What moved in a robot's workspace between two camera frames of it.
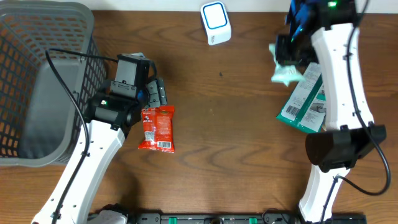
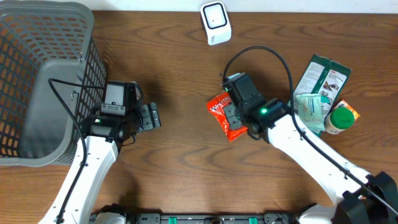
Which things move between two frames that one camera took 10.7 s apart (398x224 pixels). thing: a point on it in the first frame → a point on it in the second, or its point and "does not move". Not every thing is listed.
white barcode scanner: [216, 22] does not move
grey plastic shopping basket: [41, 123] does not move
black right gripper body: [298, 50] → [233, 117]
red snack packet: [158, 129] → [216, 107]
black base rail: [241, 218] does not move
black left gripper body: [157, 93] → [150, 119]
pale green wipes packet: [285, 74] → [310, 106]
